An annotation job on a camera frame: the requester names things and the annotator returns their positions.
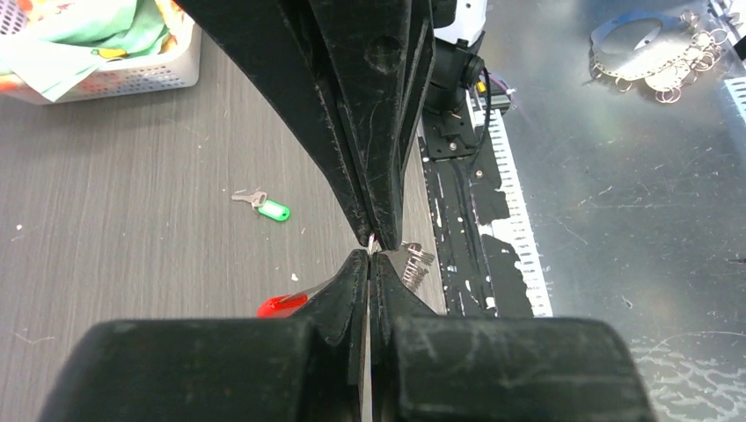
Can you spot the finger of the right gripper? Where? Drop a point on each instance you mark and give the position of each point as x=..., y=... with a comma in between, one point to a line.
x=382, y=54
x=275, y=44

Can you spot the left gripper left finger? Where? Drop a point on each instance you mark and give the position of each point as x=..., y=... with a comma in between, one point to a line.
x=302, y=367

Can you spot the key with green tag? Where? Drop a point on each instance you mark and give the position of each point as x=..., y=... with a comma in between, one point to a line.
x=260, y=203

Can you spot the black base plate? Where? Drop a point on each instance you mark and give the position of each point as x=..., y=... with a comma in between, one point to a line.
x=478, y=267

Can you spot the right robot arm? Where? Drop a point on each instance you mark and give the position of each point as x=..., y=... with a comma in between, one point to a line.
x=458, y=32

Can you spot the orange patterned cloth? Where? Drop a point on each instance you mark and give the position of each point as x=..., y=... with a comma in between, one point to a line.
x=136, y=27

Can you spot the white plastic basket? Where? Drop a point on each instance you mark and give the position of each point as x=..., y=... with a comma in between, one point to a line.
x=176, y=68

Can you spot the green cloth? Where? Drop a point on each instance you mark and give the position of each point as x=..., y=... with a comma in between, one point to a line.
x=48, y=68

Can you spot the white slotted cable duct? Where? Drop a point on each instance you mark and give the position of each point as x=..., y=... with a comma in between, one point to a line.
x=516, y=229

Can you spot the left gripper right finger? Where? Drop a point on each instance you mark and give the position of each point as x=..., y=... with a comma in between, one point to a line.
x=430, y=367

